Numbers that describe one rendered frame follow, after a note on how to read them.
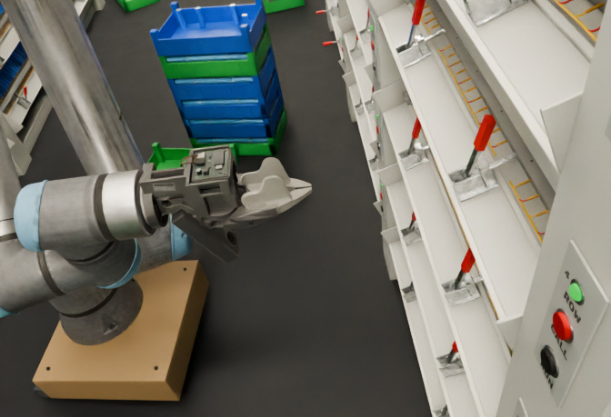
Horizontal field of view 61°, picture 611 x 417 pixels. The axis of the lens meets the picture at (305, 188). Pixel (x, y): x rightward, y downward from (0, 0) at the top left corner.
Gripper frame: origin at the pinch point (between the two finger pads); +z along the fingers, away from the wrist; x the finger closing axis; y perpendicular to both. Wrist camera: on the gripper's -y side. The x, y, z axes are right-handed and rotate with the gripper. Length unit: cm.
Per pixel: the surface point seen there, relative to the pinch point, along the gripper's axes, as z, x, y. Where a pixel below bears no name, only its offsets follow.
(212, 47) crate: -23, 91, -24
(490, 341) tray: 20.0, -19.6, -9.3
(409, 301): 19, 13, -49
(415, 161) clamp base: 18.6, 13.4, -8.9
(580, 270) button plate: 14.9, -34.6, 25.1
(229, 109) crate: -22, 91, -46
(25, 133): -107, 120, -64
